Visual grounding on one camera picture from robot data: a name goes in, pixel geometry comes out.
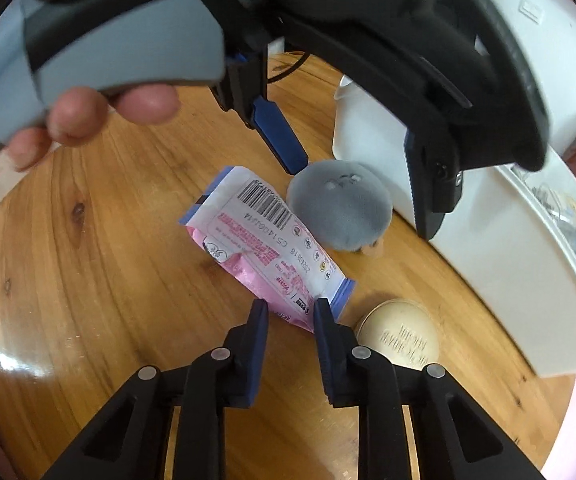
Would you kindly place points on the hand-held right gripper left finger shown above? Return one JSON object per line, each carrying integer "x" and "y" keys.
{"x": 258, "y": 355}

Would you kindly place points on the white wall switch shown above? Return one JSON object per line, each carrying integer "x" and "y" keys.
{"x": 530, "y": 9}

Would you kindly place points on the round beige compact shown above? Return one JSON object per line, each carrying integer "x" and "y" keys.
{"x": 398, "y": 335}

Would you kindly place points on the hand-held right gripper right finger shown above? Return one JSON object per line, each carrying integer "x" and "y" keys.
{"x": 324, "y": 355}

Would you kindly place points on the grey round plush toy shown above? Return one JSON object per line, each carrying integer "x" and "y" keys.
{"x": 340, "y": 205}

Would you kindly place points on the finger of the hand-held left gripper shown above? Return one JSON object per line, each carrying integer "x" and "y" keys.
{"x": 425, "y": 195}
{"x": 280, "y": 135}

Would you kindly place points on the person's left hand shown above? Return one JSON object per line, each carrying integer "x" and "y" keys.
{"x": 75, "y": 117}

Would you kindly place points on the pink tissue packet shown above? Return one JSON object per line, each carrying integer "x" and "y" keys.
{"x": 258, "y": 245}

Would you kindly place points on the clear plastic wrapper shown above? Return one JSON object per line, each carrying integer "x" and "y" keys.
{"x": 565, "y": 220}

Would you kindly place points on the white plastic storage bin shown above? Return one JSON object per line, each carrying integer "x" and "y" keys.
{"x": 498, "y": 270}

